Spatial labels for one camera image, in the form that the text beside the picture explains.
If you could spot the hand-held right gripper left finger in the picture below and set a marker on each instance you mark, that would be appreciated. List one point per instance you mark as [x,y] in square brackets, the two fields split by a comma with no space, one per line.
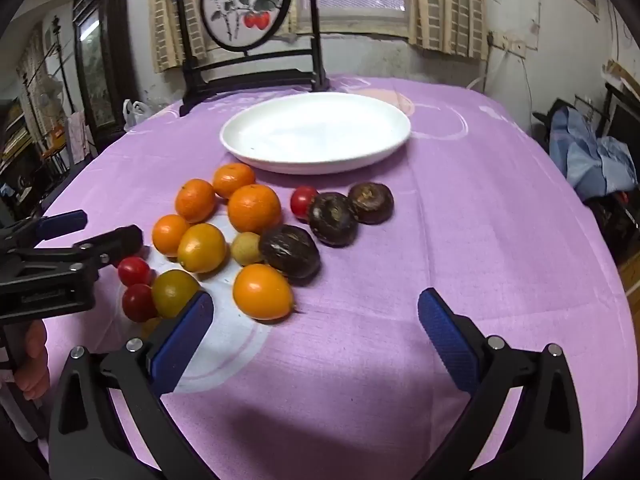
[182,340]

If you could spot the person's left hand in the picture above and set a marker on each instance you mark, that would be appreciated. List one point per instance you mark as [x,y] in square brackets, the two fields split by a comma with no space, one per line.
[34,360]

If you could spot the black display cabinet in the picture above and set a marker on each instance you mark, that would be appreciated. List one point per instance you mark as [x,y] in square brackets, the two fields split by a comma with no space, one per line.
[97,70]

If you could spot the red cherry tomato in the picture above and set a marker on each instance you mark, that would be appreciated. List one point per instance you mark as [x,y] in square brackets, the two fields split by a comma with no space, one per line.
[134,270]
[303,202]

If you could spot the small tan round fruit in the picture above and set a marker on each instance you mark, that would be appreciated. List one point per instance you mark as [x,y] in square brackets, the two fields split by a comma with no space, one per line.
[246,248]

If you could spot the green-brown tomato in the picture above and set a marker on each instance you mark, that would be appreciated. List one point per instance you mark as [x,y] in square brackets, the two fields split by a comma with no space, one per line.
[174,291]

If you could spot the purple tablecloth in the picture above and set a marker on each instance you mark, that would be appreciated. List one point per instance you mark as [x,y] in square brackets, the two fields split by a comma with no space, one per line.
[450,240]

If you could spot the white wall socket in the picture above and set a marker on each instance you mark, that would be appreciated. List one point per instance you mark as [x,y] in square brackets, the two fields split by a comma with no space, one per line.
[510,45]

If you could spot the beige checked curtain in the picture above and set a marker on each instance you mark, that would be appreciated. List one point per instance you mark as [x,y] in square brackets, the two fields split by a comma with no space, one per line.
[450,5]
[165,20]

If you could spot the blue cloth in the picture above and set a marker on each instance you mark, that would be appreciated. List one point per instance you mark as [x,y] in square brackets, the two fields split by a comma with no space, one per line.
[590,155]

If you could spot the dark brown round fruit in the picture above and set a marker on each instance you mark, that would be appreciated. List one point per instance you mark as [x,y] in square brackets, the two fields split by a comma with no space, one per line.
[371,203]
[332,218]
[289,251]

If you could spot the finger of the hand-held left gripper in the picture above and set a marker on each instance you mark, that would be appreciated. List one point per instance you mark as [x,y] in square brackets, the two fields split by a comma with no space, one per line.
[112,242]
[65,222]

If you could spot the pink cloth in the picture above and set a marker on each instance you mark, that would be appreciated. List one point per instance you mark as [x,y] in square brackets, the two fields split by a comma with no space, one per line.
[79,135]

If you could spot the black monitor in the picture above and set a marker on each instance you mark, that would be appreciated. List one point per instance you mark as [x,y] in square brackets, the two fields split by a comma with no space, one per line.
[625,120]

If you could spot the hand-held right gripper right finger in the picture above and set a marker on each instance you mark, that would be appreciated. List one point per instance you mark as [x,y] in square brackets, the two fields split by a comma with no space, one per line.
[447,340]

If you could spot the large orange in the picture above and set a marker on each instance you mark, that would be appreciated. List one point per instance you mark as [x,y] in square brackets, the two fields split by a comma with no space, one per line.
[254,208]

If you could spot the cluttered shelf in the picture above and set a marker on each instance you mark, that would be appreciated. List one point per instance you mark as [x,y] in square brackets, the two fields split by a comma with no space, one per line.
[20,150]

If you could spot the dark red tomato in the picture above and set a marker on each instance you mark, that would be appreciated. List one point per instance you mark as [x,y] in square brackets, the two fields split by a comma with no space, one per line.
[138,302]

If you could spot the white round plate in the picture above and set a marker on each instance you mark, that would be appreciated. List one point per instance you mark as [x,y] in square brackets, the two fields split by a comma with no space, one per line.
[315,130]

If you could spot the small orange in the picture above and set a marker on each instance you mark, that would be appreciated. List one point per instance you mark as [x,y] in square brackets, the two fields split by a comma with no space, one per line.
[234,180]
[195,200]

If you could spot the round painted screen black stand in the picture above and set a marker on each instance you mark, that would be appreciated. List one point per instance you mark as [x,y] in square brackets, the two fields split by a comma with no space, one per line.
[245,10]

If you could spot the white plastic bag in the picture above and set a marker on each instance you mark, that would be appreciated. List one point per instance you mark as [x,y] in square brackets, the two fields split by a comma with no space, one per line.
[134,114]

